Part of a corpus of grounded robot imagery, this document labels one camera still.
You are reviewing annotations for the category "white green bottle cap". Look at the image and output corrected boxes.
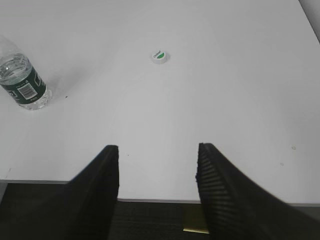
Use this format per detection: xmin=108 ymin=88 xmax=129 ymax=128
xmin=150 ymin=49 xmax=167 ymax=64

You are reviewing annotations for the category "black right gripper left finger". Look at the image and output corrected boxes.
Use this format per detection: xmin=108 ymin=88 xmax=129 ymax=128
xmin=0 ymin=145 xmax=119 ymax=240

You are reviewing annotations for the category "yellow floor tape strip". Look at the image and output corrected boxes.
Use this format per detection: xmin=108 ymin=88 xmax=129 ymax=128
xmin=183 ymin=203 xmax=209 ymax=234

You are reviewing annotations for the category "clear Cestbon water bottle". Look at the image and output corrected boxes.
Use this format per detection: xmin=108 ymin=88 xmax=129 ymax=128
xmin=0 ymin=36 xmax=52 ymax=111

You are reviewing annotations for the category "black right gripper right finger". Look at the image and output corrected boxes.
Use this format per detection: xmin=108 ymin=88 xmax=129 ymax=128
xmin=196 ymin=143 xmax=320 ymax=240

